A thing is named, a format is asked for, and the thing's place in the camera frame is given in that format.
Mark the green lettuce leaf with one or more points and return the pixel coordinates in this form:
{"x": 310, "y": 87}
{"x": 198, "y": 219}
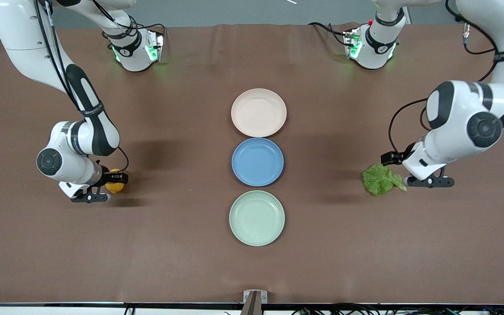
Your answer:
{"x": 379, "y": 181}

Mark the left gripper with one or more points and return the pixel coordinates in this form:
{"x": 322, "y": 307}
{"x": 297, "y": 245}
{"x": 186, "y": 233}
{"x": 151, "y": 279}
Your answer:
{"x": 395, "y": 158}

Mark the metal base plate green light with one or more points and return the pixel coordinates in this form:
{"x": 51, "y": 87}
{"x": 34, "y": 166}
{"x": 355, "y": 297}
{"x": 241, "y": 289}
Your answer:
{"x": 351, "y": 43}
{"x": 155, "y": 48}

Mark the brown table cover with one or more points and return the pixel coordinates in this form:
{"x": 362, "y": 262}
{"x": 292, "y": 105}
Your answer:
{"x": 169, "y": 245}

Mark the pale beige plate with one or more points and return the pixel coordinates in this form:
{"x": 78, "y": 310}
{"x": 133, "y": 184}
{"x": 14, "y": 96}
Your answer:
{"x": 258, "y": 113}

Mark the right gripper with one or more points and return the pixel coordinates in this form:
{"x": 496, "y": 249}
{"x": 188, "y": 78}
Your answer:
{"x": 111, "y": 178}

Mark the grey metal camera mount bracket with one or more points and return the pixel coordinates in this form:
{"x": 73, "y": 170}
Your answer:
{"x": 254, "y": 297}

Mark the yellow lemon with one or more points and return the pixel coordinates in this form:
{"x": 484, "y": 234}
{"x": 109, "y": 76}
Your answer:
{"x": 115, "y": 188}

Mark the blue plate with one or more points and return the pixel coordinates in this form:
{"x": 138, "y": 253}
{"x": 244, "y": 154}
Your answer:
{"x": 257, "y": 162}

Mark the pale green plate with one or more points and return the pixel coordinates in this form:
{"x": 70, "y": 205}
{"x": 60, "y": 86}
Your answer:
{"x": 257, "y": 218}

